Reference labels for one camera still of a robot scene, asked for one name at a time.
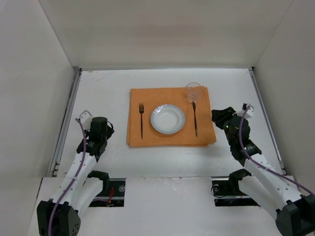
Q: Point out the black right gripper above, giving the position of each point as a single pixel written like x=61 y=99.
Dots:
x=222 y=115

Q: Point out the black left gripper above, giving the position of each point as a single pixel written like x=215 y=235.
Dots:
x=92 y=145

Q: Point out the black plastic knife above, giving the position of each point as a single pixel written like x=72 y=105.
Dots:
x=195 y=121

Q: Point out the black plastic fork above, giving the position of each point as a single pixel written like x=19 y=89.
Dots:
x=141 y=111

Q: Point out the clear plastic cup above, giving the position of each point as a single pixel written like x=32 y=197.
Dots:
x=193 y=91

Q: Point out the orange cloth placemat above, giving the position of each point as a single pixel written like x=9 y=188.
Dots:
x=154 y=97

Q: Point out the white paper bowl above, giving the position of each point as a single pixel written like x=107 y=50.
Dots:
x=167 y=119

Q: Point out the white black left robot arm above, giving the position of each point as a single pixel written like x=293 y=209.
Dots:
x=61 y=214

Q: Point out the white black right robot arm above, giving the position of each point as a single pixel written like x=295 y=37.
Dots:
x=290 y=204

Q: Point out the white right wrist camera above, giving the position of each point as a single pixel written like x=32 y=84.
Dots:
x=247 y=111

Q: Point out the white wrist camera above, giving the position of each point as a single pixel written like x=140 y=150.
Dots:
x=247 y=111
x=86 y=118

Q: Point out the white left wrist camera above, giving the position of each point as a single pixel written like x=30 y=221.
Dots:
x=86 y=118

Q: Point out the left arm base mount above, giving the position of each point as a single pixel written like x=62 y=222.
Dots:
x=113 y=191

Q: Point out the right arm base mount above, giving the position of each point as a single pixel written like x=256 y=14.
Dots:
x=226 y=191

